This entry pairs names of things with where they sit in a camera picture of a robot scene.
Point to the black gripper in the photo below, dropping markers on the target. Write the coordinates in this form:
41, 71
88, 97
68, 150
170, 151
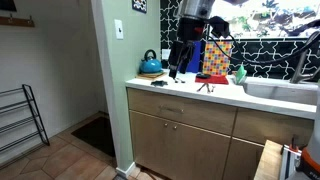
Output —
189, 31

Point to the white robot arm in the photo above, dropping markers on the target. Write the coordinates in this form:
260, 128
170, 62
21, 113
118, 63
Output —
193, 16

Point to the black round plate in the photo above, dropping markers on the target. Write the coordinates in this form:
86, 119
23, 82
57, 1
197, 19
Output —
203, 76

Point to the red cloth mat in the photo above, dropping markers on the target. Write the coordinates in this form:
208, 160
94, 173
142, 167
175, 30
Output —
214, 79

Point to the dark floor mat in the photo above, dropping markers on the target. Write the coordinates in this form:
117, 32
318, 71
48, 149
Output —
98, 134

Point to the black star-shaped trivet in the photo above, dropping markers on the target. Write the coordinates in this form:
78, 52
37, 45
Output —
159, 83

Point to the wooden trivet board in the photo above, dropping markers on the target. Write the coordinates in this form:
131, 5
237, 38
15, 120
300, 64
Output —
151, 76

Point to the blue cutting board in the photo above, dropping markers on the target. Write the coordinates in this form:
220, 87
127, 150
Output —
193, 59

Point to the blue tea kettle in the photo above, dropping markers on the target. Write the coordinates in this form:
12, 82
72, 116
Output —
149, 63

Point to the wooden cabinet with drawer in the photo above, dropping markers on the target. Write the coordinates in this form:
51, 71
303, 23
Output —
187, 139

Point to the green sponge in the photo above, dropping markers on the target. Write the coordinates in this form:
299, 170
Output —
240, 74

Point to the framed patterned tile picture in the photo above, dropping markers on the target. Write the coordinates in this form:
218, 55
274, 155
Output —
139, 5

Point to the silver kitchen faucet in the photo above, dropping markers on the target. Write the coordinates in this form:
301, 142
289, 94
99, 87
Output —
298, 76

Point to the stainless steel sink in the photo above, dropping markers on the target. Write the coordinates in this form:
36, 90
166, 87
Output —
283, 91

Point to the wooden block on cart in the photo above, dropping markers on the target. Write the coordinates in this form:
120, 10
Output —
270, 162

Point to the white wall outlet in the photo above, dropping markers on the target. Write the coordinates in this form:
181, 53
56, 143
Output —
165, 53

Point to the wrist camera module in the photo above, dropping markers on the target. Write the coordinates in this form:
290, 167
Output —
220, 27

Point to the black wire shoe rack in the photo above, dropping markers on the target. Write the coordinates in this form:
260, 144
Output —
21, 120

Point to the wooden coat hook rail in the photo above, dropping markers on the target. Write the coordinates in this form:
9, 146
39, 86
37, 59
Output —
13, 21

